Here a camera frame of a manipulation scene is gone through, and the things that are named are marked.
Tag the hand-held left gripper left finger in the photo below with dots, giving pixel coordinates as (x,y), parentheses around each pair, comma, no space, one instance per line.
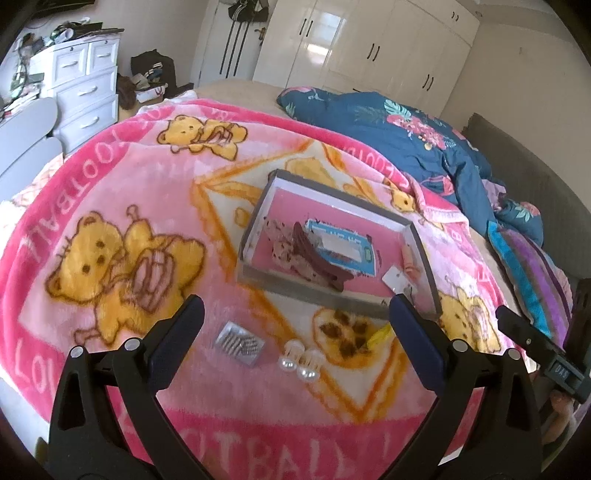
(178,341)

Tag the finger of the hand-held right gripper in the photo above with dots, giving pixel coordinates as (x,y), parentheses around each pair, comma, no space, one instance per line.
(521,328)

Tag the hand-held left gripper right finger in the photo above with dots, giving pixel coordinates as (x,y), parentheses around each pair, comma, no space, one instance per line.
(413,341)

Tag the silver rhinestone hair clip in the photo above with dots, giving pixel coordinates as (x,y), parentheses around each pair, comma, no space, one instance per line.
(240,346)

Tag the white earring card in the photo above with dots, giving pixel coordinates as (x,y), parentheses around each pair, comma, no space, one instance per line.
(395,279)

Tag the pearl hair clip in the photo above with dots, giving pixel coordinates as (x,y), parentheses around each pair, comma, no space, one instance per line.
(309,368)
(288,361)

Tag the blue rectangular packet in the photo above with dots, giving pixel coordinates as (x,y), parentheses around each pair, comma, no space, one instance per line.
(341,244)

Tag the brown hair clip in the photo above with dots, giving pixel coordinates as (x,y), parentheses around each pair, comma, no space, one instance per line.
(318,258)

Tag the grey shallow cardboard box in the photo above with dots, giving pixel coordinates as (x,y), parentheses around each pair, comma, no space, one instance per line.
(295,290)

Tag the person's right hand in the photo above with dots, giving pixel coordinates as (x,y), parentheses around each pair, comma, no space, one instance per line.
(561,415)

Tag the striped colourful pillow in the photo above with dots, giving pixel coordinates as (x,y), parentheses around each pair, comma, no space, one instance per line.
(531,277)

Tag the lilac cloth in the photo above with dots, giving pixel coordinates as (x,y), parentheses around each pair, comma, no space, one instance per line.
(496,194)

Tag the olive upholstered headboard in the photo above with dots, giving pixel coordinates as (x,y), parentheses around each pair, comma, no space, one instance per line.
(531,175)

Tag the pink bear printed blanket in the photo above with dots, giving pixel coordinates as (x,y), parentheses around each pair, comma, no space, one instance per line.
(138,184)

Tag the blue floral duvet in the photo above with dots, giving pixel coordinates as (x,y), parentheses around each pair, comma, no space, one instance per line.
(392,129)

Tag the white curved desk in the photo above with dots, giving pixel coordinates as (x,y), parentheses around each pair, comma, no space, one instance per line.
(27,134)

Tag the white drawer chest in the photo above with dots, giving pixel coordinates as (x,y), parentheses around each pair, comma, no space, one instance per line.
(87,92)

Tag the black bag with clothes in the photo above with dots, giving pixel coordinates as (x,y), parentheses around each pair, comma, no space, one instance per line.
(152,67)

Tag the white door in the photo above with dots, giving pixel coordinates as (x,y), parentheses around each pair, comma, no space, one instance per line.
(212,46)

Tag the white wardrobe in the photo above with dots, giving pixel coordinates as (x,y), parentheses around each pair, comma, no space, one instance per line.
(369,46)

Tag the hanging dark bags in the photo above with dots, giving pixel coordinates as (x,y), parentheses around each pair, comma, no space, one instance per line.
(247,10)

